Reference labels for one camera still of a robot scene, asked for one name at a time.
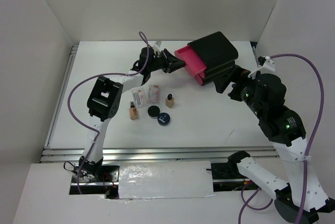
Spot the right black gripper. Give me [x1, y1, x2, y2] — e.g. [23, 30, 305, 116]
[212, 62, 264, 116]

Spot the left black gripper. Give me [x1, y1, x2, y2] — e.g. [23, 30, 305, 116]
[148, 48, 185, 74]

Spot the pink top drawer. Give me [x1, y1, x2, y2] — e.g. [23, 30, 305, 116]
[174, 46, 207, 77]

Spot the black drawer organizer case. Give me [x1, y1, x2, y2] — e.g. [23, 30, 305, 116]
[187, 31, 238, 85]

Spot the floral clear makeup box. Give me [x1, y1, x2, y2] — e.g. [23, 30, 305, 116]
[148, 85, 160, 103]

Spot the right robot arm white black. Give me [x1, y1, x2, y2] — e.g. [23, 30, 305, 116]
[214, 65, 334, 223]

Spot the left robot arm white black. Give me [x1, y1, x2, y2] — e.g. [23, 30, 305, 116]
[79, 47, 185, 182]

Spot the square foundation bottle black cap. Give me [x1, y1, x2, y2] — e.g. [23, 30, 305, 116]
[165, 94, 174, 108]

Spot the black lid powder jar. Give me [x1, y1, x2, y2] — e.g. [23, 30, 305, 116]
[147, 105, 160, 119]

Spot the blue lid F powder jar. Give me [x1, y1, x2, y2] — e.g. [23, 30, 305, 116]
[157, 113, 171, 126]

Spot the BB foundation pump bottle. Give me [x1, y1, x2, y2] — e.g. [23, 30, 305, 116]
[129, 102, 139, 120]

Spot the white foil-taped board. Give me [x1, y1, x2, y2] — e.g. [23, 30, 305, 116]
[118, 161, 215, 199]

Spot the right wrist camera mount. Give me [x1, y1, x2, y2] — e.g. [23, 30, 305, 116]
[248, 56, 275, 79]

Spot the aluminium left rail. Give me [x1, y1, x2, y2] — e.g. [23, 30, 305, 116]
[43, 44, 79, 149]

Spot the aluminium rail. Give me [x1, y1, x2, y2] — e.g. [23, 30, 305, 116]
[40, 147, 278, 163]
[43, 44, 79, 149]

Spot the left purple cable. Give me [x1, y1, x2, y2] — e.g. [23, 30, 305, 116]
[67, 31, 155, 195]

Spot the purple cable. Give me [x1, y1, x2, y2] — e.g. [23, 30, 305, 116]
[67, 31, 155, 195]
[237, 53, 326, 224]

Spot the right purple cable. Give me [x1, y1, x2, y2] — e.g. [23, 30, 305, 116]
[237, 53, 326, 224]

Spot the aluminium front rail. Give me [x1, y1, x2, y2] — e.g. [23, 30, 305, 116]
[40, 147, 278, 163]

